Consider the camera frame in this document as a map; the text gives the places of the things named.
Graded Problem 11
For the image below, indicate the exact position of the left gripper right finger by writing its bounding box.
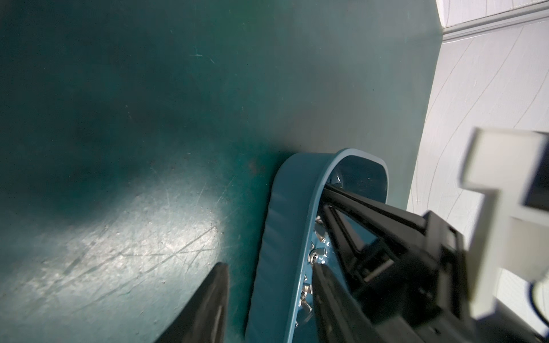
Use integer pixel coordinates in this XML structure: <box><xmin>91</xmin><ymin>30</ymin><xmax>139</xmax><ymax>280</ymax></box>
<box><xmin>313</xmin><ymin>264</ymin><xmax>377</xmax><ymax>342</ymax></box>

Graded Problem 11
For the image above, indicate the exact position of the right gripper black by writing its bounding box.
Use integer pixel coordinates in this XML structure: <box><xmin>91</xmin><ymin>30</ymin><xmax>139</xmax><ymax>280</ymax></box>
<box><xmin>321</xmin><ymin>185</ymin><xmax>480</xmax><ymax>342</ymax></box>

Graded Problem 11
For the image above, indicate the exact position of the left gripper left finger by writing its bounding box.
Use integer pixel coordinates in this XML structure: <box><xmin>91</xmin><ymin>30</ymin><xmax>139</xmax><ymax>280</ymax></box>
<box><xmin>156</xmin><ymin>262</ymin><xmax>230</xmax><ymax>343</ymax></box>

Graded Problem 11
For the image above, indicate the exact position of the teal plastic storage box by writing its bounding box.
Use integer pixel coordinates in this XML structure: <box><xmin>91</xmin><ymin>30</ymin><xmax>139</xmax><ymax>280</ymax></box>
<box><xmin>244</xmin><ymin>149</ymin><xmax>389</xmax><ymax>342</ymax></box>

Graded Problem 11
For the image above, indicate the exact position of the silver wing nut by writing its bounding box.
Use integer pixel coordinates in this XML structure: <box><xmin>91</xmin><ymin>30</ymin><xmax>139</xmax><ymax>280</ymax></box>
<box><xmin>307</xmin><ymin>244</ymin><xmax>328</xmax><ymax>264</ymax></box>
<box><xmin>296</xmin><ymin>283</ymin><xmax>313</xmax><ymax>326</ymax></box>

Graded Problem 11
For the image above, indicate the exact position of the green table mat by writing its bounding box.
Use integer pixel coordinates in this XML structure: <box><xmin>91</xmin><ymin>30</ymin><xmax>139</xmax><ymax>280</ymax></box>
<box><xmin>1</xmin><ymin>1</ymin><xmax>442</xmax><ymax>342</ymax></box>

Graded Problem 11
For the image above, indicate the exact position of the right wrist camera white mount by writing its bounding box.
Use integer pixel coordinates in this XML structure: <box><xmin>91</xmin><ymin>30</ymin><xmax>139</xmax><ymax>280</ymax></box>
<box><xmin>460</xmin><ymin>128</ymin><xmax>548</xmax><ymax>319</ymax></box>

